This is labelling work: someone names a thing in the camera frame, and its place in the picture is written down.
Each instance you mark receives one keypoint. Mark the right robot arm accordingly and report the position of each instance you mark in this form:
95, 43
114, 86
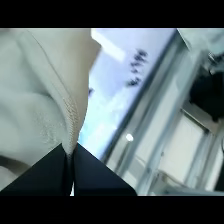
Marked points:
208, 88

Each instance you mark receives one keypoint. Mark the silver frame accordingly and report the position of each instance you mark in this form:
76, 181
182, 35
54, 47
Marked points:
166, 140

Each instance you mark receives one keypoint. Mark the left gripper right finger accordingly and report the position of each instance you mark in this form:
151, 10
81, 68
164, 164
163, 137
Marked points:
96, 178

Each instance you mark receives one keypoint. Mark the white garment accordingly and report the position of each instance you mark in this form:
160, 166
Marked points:
36, 96

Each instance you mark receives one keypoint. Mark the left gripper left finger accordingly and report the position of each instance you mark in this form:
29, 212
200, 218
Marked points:
43, 176

